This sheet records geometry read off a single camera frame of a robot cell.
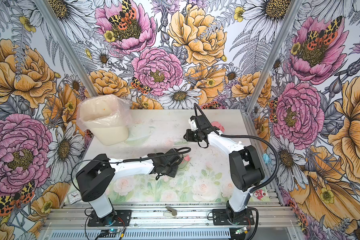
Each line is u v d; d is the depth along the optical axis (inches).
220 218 29.1
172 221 29.3
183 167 35.2
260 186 19.4
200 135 27.9
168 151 28.5
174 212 29.5
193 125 33.7
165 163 27.2
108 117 32.4
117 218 28.7
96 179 18.2
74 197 31.2
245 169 18.8
